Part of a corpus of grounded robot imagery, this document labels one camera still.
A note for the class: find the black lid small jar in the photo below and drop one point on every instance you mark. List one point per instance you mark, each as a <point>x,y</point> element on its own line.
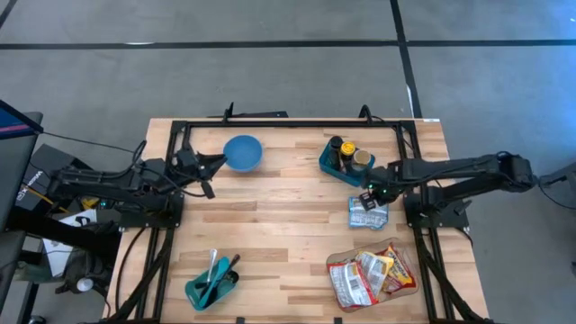
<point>333,158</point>

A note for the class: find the black lid glass jar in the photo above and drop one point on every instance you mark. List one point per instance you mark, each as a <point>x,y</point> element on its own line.
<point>336,142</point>

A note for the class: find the black box white lettering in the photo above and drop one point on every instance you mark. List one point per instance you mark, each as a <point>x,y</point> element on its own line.
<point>45,164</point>

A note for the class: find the teal rectangular bin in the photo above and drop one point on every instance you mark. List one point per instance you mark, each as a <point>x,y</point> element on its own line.
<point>193,292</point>

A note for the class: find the teal plastic spoon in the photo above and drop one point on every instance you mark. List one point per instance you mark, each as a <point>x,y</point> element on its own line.
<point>218,272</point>

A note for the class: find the white paper sheet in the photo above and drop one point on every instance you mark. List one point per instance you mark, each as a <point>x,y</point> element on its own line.
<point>58,263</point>

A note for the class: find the roast beef ramen packet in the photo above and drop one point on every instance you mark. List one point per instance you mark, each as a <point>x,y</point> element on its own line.
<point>402,276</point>

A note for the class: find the yellow lid spice jar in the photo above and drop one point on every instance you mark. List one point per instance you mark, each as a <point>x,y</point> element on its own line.
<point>345,167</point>
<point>347,148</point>

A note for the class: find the black aluminium rig frame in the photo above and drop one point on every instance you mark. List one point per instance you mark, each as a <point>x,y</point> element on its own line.
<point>292,123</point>

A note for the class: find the monitor with blue screen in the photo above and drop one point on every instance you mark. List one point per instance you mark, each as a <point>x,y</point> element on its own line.
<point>18,171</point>

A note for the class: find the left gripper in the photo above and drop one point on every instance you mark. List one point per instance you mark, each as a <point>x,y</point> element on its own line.
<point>186,164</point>

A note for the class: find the white round cup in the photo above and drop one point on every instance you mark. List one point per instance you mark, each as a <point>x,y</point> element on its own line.
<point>84,285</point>

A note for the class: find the lime chili shrimp ramen packet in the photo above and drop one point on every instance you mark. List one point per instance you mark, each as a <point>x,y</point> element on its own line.
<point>371,272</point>

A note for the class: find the dark blue rectangular bin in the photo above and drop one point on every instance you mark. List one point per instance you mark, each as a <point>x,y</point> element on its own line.
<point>325,164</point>

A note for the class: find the blue round bowl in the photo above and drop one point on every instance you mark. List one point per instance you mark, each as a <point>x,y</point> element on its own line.
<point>243,153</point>

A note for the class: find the dark grey furniture leg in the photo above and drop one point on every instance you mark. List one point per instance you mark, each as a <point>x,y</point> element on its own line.
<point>558,176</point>

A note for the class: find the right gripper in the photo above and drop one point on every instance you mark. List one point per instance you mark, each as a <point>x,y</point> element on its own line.
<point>384,180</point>

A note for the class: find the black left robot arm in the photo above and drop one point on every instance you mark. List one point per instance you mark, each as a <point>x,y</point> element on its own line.
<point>112,184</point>

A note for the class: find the beef flavor ramen packet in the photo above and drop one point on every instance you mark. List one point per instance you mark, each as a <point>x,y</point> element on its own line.
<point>351,283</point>

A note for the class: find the silver metal spoon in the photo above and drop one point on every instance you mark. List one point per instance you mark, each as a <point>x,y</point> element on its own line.
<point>211,261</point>

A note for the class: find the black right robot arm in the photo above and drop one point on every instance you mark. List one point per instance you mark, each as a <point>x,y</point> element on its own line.
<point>472,177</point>

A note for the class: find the black desk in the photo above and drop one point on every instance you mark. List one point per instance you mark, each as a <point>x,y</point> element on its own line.
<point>11,270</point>

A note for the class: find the clear plastic container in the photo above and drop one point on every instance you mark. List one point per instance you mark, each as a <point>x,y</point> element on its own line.
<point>335,256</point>

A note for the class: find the yellow ramen packet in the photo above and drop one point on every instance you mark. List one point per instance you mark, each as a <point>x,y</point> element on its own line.
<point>386,264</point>

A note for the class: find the blue ramen packet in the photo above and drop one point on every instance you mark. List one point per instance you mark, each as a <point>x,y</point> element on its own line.
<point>369,218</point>

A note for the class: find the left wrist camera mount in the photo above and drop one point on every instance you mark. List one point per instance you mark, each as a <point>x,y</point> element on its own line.
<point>208,189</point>

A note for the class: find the black table edge bracket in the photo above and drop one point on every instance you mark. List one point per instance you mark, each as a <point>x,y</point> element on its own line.
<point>240,320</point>
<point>338,320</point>

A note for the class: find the tan lid glass jar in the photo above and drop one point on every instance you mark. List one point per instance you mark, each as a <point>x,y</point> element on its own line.
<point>361,158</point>

